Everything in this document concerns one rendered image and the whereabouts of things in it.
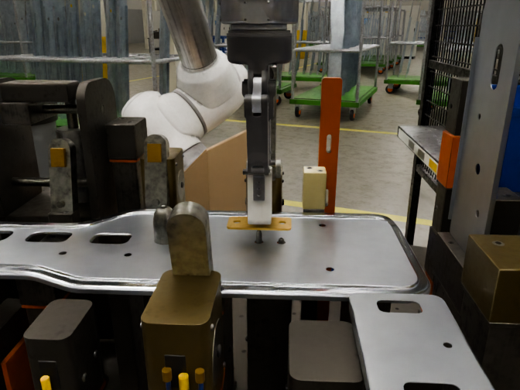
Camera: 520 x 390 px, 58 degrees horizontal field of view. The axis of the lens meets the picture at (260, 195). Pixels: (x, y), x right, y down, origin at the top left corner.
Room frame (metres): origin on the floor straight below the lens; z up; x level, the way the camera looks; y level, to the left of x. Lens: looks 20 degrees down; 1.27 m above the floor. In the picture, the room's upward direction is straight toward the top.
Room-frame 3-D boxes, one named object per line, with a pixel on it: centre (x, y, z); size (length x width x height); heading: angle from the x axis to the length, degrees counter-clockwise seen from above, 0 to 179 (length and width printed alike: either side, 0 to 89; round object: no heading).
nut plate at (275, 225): (0.56, 0.00, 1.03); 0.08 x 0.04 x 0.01; 87
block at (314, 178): (0.69, -0.08, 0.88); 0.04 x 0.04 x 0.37; 87
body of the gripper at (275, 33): (0.56, 0.00, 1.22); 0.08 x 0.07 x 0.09; 177
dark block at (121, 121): (0.79, 0.23, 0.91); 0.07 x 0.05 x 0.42; 177
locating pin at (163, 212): (0.57, 0.13, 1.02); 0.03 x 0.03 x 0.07
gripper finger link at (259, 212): (0.55, 0.00, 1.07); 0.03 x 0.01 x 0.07; 87
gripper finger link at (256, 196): (0.53, 0.00, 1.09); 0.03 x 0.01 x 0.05; 177
